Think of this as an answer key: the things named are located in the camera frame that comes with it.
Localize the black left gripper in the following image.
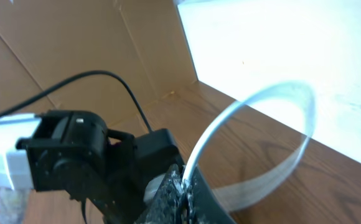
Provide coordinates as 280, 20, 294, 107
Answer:
16, 111, 137, 223

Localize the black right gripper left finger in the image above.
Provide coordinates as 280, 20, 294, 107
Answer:
135, 164, 187, 224

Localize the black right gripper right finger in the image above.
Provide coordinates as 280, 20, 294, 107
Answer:
185, 168, 235, 224

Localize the white USB cable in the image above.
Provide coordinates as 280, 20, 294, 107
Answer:
182, 80, 317, 214

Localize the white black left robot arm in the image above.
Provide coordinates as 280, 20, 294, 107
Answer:
0, 111, 137, 223

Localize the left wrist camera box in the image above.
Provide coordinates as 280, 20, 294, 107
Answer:
134, 129, 184, 187

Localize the black left camera cable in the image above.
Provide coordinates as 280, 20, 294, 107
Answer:
0, 70, 153, 133

